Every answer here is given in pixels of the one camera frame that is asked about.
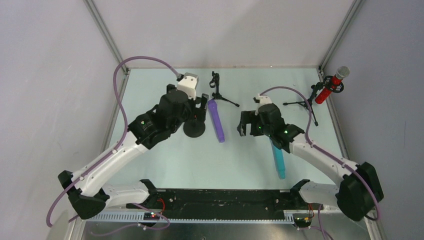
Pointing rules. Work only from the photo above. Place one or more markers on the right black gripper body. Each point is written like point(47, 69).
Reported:
point(247, 120)

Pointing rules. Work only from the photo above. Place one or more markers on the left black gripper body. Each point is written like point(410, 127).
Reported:
point(200, 105)

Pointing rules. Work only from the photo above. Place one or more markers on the purple microphone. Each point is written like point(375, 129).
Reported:
point(213, 109)

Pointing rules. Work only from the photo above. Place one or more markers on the round base mic stand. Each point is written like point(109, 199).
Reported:
point(194, 128)

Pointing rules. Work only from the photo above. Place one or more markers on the black tripod shock-mount stand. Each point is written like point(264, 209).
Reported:
point(316, 89)

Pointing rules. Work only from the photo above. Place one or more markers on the red glitter microphone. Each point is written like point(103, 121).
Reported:
point(333, 84)

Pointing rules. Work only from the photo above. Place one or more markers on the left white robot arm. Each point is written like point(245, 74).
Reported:
point(87, 189)

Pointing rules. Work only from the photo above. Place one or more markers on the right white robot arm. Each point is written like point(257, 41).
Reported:
point(356, 189)

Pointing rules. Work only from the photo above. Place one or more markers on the black tripod clip stand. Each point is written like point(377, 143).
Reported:
point(215, 84)

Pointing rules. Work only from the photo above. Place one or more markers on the teal microphone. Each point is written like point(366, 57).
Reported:
point(278, 161)

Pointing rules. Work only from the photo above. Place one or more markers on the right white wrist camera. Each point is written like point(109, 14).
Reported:
point(261, 100)

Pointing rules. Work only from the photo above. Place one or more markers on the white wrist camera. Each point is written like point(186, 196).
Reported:
point(188, 85)
point(261, 100)

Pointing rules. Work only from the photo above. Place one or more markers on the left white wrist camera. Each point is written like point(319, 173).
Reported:
point(188, 85)

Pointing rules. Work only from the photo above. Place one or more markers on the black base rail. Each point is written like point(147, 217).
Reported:
point(224, 204)

